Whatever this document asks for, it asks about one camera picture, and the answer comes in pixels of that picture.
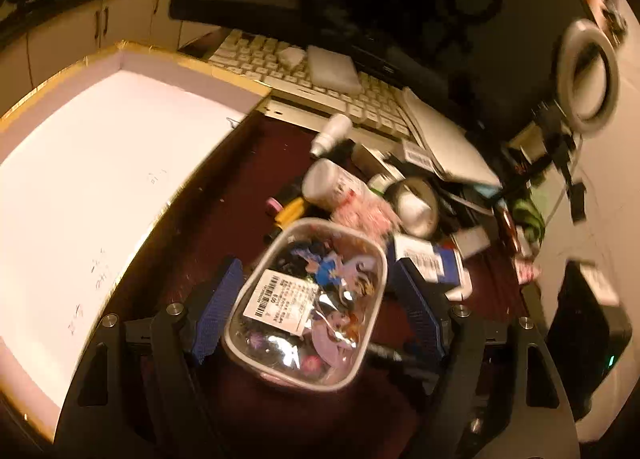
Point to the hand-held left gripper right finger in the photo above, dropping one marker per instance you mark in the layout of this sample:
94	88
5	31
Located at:
419	311

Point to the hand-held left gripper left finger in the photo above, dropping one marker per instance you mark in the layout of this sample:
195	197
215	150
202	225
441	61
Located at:
219	311

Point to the clear plastic sticker container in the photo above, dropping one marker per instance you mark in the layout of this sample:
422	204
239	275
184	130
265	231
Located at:
300	299

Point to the white pill bottle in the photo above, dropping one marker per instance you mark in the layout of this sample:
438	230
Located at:
325	181

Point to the white box with gold rim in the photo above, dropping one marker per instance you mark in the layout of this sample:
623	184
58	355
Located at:
75	189

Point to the blue and white box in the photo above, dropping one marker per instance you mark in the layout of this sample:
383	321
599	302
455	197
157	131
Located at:
440	264

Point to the small white card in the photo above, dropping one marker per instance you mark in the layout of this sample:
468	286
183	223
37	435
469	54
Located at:
470	240

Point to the pink patterned cloth item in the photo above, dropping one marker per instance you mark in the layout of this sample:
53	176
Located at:
367	214

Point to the dark tape roll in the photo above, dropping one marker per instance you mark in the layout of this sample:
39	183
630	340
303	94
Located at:
434	199

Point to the small pink item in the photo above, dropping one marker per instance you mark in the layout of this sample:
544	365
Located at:
273	205

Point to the green cloth item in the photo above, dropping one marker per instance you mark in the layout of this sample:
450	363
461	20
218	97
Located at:
530	211

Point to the small barcode box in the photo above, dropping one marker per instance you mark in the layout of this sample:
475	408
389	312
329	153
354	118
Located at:
417	155

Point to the black electronic device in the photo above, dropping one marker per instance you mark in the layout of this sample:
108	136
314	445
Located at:
585	339

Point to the white notebook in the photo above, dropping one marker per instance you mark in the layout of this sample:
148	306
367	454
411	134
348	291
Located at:
450	139

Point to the small white dropper bottle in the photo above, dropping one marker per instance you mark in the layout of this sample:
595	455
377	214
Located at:
334	129

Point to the white computer keyboard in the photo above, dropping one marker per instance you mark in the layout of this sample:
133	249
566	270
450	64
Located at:
260	64

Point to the white foam block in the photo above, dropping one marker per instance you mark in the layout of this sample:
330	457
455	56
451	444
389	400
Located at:
332	69

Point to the crumpled white tissue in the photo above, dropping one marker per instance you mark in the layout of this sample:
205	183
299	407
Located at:
291	55

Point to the white kitchen base cabinets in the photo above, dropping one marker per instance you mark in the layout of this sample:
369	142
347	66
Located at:
125	14

